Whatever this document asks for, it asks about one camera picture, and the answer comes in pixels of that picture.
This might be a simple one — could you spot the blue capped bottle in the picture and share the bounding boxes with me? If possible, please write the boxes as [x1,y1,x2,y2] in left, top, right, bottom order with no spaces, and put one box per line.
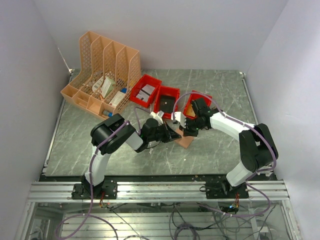
[102,109,113,117]

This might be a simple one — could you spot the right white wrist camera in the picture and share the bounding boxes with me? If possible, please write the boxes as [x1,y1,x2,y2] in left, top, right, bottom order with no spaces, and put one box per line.
[171,111,187,129]

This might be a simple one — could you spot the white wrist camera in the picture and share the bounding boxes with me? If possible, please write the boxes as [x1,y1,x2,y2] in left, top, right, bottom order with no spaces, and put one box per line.
[171,111,187,129]
[149,110,164,125]

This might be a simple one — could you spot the peach mesh file organizer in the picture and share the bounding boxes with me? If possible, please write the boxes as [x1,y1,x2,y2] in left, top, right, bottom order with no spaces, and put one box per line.
[61,31,141,120]

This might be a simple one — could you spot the white labelled packet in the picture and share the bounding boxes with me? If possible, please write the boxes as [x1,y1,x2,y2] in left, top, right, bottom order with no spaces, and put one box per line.
[91,76,104,92]

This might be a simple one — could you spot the green white box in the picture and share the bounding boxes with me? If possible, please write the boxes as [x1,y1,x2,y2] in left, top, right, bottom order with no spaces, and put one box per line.
[100,76,116,98]

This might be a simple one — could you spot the tangled floor cables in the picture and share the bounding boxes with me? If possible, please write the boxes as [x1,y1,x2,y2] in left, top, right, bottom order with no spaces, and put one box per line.
[57,198,283,240]

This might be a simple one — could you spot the tan leather card holder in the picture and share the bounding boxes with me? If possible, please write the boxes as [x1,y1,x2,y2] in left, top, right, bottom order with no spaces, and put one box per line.
[174,128,194,149]

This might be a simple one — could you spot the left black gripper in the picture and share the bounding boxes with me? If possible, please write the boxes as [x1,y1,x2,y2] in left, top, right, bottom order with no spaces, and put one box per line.
[147,121,181,143]

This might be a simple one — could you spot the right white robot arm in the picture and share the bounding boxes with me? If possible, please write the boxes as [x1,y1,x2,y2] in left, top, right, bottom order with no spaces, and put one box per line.
[172,98,279,198]

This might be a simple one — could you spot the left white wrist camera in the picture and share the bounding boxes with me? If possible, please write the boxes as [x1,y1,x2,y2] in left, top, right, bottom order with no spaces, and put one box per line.
[149,110,164,125]

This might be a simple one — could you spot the gold striped card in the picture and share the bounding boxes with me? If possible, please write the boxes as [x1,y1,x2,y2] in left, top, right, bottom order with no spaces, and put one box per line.
[185,104,196,118]

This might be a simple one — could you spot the aluminium rail frame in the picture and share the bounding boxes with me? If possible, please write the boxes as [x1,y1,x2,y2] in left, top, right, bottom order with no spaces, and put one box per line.
[18,178,300,240]

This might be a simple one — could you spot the grey white boxes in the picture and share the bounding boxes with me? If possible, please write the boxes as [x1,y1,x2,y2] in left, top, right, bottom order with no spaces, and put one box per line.
[136,84,155,102]

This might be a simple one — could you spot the red white box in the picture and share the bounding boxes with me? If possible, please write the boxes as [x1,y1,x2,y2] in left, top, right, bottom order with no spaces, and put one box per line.
[109,91,126,108]

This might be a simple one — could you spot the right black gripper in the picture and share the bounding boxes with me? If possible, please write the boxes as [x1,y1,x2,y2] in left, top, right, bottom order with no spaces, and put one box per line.
[179,116,206,138]

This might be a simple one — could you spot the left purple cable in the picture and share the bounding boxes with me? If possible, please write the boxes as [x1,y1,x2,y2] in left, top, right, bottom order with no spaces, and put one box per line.
[54,107,146,240]

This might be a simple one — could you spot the red bin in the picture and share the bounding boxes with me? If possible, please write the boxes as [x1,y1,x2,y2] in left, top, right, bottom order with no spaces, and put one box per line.
[153,85,180,120]
[183,90,211,119]
[129,74,162,108]

